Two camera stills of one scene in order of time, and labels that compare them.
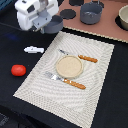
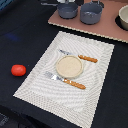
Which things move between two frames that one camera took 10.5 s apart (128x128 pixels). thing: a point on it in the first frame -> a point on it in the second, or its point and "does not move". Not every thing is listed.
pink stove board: (106, 27) does not move
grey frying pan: (55, 25) -> (66, 10)
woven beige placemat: (74, 105) does not move
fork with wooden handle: (65, 80) does not move
